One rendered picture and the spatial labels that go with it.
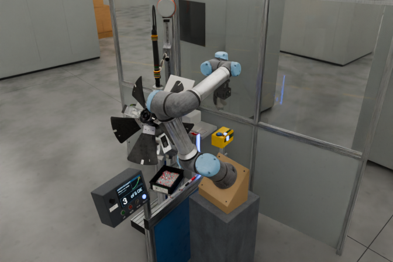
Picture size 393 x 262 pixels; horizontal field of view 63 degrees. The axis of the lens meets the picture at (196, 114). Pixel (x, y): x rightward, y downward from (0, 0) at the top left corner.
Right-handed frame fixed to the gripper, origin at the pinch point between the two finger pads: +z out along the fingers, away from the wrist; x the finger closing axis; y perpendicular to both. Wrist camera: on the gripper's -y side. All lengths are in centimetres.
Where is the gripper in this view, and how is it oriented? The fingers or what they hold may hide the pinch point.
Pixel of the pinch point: (217, 107)
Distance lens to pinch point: 201.2
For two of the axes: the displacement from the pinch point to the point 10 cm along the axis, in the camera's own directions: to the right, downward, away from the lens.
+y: 8.1, 2.5, -5.3
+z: 0.2, 8.9, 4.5
